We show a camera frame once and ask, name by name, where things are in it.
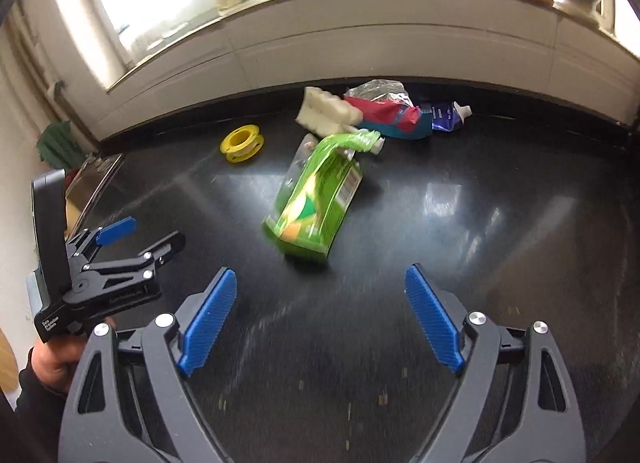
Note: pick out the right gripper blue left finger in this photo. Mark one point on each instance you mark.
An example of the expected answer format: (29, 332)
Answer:
(129, 400)

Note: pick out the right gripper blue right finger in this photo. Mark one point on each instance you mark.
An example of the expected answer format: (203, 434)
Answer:
(538, 419)

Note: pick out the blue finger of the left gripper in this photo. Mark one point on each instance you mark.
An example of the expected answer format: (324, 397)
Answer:
(115, 231)
(159, 253)

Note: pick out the green snack bag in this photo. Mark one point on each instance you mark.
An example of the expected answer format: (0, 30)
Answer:
(311, 217)

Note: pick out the white foam brush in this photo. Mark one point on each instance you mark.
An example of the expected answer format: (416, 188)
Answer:
(324, 114)

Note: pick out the red foil snack wrapper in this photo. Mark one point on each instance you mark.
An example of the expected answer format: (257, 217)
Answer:
(387, 108)

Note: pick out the purple toothpaste tube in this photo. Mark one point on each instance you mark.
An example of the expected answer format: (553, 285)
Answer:
(446, 116)

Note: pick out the person's left hand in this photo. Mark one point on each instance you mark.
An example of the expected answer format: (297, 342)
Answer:
(54, 363)

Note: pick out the stainless steel sink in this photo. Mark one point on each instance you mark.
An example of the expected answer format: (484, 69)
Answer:
(86, 187)

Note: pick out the green cloth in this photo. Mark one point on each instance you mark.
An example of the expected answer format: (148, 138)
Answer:
(58, 148)

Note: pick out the yellow tape spool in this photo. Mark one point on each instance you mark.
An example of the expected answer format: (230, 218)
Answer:
(242, 144)

